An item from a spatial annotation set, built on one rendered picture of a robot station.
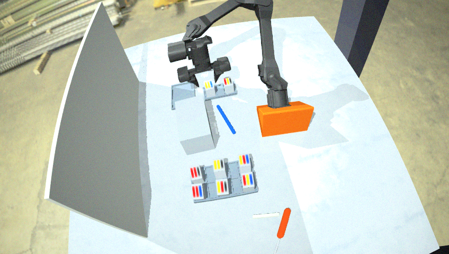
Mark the white flat bar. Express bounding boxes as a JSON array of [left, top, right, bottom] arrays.
[[253, 213, 279, 219]]

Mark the blue rod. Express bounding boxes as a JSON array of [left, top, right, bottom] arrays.
[[217, 105, 236, 134]]

